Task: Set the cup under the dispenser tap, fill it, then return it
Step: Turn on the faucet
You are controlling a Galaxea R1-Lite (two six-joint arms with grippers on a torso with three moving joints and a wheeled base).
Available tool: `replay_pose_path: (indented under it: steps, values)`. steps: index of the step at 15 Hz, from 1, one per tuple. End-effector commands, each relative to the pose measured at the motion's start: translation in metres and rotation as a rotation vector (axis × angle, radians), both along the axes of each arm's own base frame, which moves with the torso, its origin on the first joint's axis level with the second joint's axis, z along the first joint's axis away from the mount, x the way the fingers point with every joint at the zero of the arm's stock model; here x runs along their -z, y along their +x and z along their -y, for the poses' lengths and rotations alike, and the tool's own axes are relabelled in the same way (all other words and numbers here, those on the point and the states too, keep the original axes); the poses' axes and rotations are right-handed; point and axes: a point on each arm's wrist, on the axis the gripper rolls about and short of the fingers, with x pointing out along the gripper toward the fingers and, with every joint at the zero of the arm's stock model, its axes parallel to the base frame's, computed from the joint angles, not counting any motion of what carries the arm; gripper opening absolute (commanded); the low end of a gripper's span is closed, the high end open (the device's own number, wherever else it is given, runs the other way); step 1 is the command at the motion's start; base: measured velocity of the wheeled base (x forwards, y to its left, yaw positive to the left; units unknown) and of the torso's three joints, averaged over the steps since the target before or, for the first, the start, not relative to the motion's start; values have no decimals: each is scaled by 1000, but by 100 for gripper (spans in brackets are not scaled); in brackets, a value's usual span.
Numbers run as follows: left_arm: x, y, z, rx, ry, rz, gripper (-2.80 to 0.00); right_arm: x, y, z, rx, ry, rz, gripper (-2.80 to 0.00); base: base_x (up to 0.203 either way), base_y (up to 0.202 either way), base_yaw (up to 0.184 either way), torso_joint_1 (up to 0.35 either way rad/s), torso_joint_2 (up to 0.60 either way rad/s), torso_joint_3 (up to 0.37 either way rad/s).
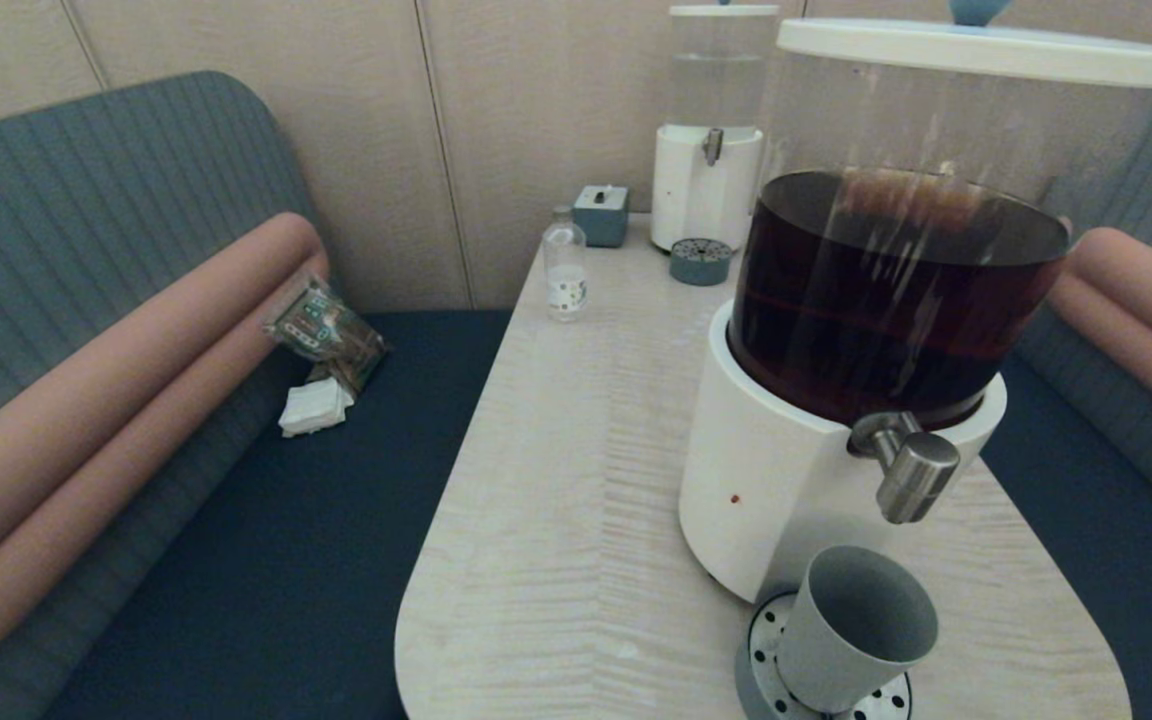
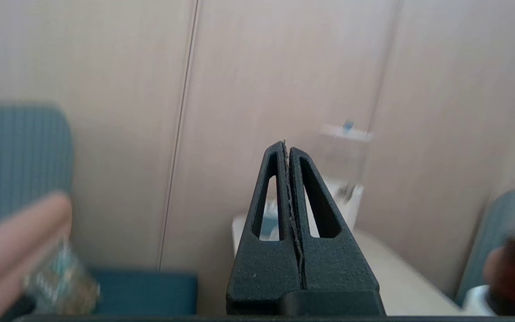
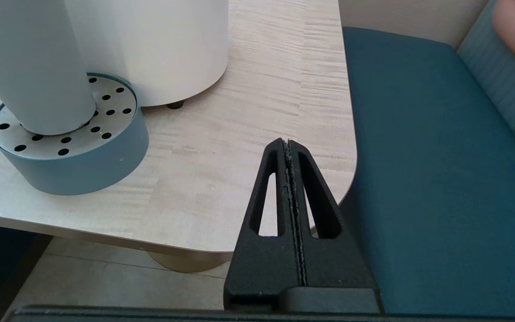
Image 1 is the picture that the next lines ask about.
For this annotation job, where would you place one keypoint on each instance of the large perforated metal drip tray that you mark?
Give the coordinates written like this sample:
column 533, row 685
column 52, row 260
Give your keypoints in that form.
column 756, row 660

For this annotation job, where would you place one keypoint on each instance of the tea dispenser with white base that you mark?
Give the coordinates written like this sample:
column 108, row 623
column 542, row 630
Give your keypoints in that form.
column 776, row 470

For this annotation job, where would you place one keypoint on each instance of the grey plastic cup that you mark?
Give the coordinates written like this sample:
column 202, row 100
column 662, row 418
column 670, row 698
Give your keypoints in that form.
column 846, row 640

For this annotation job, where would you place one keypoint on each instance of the white napkin stack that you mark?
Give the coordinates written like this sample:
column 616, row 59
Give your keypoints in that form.
column 314, row 410

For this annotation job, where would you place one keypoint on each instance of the small grey drip tray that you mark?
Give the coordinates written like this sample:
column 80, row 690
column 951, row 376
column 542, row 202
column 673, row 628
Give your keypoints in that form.
column 701, row 265

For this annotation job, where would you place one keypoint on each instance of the green snack packet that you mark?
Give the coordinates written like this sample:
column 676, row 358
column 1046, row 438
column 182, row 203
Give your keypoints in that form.
column 324, row 328

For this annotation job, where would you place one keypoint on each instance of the clear plastic bottle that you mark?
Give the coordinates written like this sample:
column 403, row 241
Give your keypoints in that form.
column 565, row 268

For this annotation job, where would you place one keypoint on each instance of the steel dispenser tap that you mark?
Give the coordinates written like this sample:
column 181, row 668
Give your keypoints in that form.
column 914, row 475

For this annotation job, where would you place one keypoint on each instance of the white water dispenser lid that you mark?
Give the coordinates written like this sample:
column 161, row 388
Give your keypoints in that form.
column 726, row 10

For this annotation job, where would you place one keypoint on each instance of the white dispenser lid blue knob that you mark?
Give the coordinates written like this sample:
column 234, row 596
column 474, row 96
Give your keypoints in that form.
column 976, row 50

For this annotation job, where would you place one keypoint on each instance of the small grey box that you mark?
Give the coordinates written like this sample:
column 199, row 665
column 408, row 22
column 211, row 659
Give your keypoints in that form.
column 601, row 220

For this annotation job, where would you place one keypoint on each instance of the small water dispenser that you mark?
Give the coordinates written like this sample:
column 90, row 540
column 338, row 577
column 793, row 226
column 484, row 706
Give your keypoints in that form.
column 701, row 192

